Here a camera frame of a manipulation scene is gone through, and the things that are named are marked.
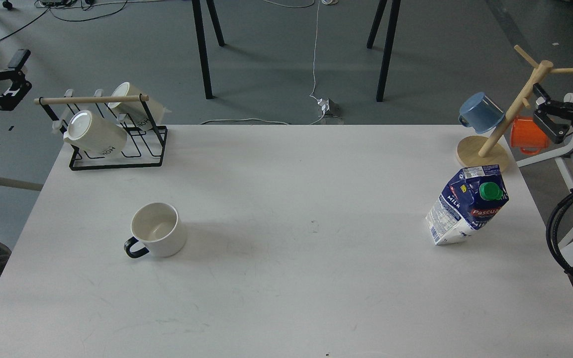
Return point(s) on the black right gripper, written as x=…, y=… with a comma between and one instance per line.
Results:
x=553, y=117

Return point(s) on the blue milk carton green cap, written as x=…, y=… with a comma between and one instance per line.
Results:
x=470, y=199

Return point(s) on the white mug black handle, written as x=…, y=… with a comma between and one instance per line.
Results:
x=156, y=229

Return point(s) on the orange mug on tree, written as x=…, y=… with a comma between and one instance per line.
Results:
x=527, y=137

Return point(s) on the blue mug on tree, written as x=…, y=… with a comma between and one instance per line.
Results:
x=480, y=113

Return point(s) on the wooden mug tree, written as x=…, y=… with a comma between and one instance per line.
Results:
x=479, y=150

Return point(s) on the cream mug front on rack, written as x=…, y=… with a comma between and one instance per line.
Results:
x=94, y=134

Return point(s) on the cream mug on rack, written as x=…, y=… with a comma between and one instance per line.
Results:
x=138, y=116
x=94, y=134

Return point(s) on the cream mug rear on rack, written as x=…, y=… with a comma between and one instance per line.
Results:
x=138, y=116

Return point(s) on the black table legs right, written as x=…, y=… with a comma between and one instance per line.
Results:
x=388, y=43

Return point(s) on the grey floor power socket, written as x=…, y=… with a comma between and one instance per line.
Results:
x=329, y=108

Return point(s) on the black wire mug rack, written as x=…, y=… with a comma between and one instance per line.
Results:
x=144, y=149

